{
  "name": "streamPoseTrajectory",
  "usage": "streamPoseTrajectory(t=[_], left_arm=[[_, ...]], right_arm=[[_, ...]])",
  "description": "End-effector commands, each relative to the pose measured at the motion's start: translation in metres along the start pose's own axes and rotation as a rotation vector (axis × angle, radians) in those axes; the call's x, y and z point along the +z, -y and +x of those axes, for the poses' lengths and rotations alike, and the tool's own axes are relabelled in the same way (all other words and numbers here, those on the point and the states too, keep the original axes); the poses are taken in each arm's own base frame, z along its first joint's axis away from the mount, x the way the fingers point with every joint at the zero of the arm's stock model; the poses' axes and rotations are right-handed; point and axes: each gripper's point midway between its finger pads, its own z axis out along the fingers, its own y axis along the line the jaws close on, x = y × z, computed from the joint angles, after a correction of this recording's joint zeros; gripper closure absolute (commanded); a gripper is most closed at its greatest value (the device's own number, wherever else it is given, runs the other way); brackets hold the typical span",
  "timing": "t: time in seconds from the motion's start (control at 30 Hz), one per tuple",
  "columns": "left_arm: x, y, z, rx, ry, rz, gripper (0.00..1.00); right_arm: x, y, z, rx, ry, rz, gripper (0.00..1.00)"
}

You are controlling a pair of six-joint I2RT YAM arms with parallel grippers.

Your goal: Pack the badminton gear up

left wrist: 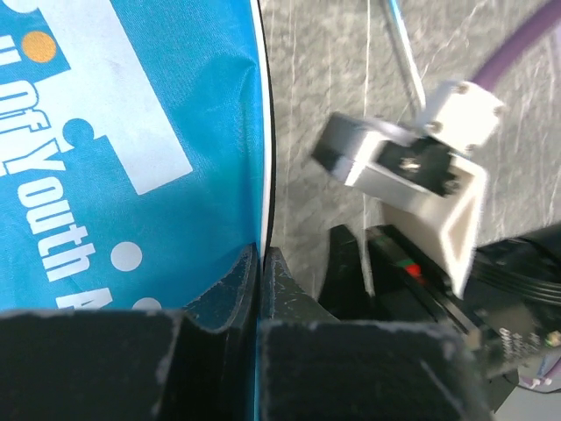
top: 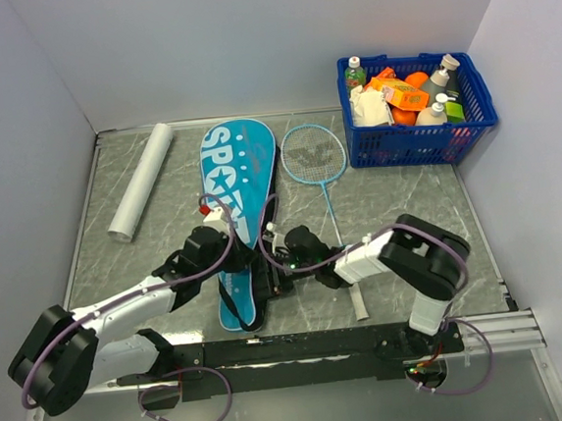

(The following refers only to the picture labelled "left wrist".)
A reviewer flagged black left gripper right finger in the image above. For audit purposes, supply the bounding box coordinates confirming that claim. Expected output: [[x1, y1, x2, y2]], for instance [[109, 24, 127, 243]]
[[258, 248, 493, 420]]

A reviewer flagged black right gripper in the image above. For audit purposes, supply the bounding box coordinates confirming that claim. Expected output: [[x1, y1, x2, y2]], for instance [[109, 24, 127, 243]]
[[318, 225, 560, 409]]

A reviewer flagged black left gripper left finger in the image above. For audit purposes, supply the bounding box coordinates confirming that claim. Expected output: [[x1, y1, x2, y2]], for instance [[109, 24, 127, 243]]
[[1, 246, 259, 420]]

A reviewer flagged blue sport racket bag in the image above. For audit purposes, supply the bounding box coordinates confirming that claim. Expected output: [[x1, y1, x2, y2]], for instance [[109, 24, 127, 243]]
[[1, 1, 274, 310]]

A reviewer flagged blue badminton racket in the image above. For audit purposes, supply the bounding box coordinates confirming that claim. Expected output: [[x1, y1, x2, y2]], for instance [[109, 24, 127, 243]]
[[380, 0, 426, 116]]

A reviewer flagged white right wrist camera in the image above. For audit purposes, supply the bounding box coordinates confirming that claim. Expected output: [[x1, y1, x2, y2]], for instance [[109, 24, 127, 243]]
[[311, 81, 506, 297]]

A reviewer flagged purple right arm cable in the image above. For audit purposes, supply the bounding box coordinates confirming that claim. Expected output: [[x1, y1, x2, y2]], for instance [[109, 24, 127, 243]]
[[472, 0, 561, 96]]

